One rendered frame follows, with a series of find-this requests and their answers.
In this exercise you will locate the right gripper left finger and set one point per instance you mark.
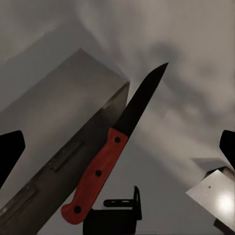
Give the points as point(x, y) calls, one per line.
point(12, 146)

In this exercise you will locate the parer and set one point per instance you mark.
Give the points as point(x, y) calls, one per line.
point(102, 164)

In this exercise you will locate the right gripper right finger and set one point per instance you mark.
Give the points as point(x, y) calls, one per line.
point(227, 146)

